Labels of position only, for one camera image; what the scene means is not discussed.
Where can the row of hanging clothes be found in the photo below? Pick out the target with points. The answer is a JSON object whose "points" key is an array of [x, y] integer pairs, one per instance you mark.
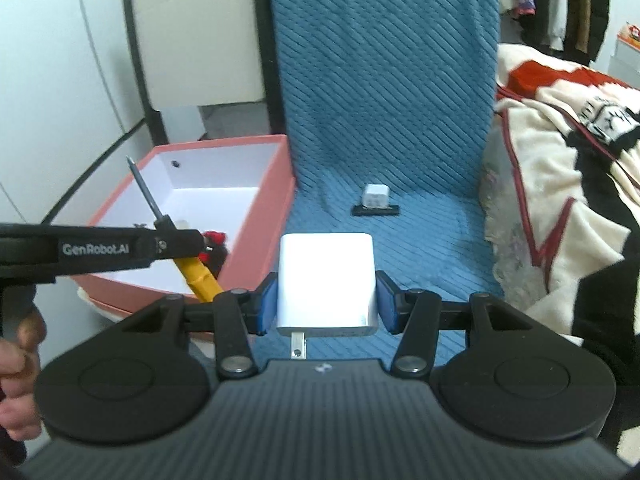
{"points": [[555, 0]]}

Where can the pink cardboard box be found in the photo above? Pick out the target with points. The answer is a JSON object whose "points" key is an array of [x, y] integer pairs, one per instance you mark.
{"points": [[210, 170]]}

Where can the red and white toy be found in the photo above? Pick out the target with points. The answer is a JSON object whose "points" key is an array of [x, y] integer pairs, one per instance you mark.
{"points": [[634, 32]]}

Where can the red and black hair clip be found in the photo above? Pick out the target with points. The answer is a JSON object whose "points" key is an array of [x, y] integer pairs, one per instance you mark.
{"points": [[215, 246]]}

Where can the cream red black printed blanket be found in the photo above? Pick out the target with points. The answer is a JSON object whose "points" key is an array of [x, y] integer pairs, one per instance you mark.
{"points": [[540, 160]]}

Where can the white lace cloth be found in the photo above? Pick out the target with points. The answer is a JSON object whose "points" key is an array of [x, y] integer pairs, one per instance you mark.
{"points": [[500, 240]]}

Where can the blue quilted seat cushion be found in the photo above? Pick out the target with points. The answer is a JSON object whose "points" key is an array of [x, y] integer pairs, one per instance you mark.
{"points": [[390, 85]]}

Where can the person's left hand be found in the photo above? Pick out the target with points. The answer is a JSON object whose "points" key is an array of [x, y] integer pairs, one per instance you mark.
{"points": [[20, 380]]}

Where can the black flat hair clip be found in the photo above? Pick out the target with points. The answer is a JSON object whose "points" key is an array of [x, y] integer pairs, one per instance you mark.
{"points": [[375, 211]]}

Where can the beige folding chair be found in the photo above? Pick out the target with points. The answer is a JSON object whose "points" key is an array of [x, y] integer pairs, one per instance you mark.
{"points": [[200, 35]]}

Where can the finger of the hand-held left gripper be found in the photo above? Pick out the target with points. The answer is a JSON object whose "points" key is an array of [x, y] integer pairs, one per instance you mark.
{"points": [[182, 245]]}

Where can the large white charger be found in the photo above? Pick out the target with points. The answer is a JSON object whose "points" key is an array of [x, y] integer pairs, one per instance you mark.
{"points": [[325, 280]]}

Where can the white wardrobe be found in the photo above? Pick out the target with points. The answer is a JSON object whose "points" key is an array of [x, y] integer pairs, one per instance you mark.
{"points": [[50, 60]]}

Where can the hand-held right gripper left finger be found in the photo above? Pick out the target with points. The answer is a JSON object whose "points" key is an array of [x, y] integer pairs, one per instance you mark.
{"points": [[268, 305]]}

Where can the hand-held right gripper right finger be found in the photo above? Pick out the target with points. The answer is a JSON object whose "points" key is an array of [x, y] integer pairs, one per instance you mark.
{"points": [[386, 305]]}

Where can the small white charger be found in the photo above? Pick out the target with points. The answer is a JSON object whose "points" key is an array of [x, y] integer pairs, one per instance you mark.
{"points": [[374, 195]]}

